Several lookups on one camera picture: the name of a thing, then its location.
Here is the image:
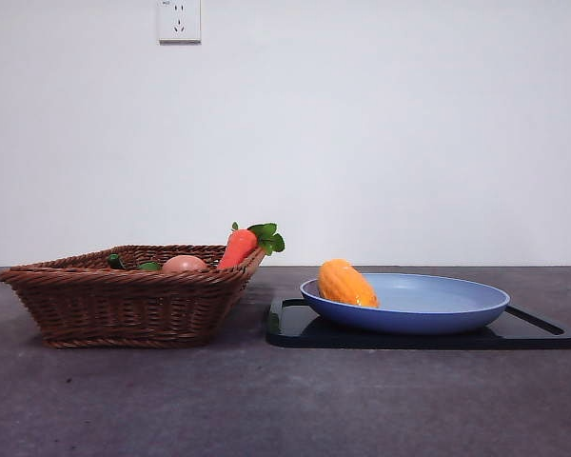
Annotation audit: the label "white wall power outlet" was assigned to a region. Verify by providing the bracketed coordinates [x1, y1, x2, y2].
[157, 0, 202, 46]

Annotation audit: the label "yellow toy corn cob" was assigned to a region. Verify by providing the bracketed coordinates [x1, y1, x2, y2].
[318, 258, 381, 309]

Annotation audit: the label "orange toy carrot green leaves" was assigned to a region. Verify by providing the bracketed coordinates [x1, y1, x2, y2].
[216, 221, 286, 270]

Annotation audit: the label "pinkish brown toy egg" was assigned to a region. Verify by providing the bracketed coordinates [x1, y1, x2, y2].
[161, 255, 209, 274]

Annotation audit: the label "brown wicker basket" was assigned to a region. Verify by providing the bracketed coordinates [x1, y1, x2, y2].
[0, 244, 267, 350]

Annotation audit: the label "blue round plate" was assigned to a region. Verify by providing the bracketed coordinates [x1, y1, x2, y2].
[299, 272, 512, 337]

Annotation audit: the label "black rectangular tray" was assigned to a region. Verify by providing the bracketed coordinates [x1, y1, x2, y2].
[265, 297, 571, 351]

